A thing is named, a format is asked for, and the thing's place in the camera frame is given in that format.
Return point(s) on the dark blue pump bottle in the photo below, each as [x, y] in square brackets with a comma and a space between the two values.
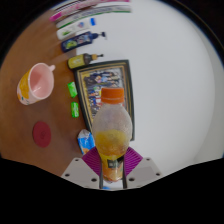
[78, 41]

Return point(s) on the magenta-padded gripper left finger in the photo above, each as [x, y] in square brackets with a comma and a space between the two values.
[78, 171]

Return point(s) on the white shampoo bottle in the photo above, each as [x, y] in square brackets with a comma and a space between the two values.
[71, 29]

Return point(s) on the white and green tube box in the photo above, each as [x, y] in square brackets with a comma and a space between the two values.
[90, 14]

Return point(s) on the flat round red coaster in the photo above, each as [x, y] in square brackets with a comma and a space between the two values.
[42, 134]

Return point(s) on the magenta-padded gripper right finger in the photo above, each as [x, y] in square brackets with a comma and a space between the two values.
[146, 171]

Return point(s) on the blue tissue pack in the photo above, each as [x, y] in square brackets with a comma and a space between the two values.
[86, 141]

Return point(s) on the small brown glass bottle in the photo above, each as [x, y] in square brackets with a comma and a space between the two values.
[80, 61]

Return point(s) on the pink and yellow mug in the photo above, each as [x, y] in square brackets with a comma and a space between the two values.
[36, 83]

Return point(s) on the orange-capped juice bottle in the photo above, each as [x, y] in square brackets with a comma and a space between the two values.
[112, 133]

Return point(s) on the framed group photo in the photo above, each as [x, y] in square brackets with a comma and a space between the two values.
[103, 75]

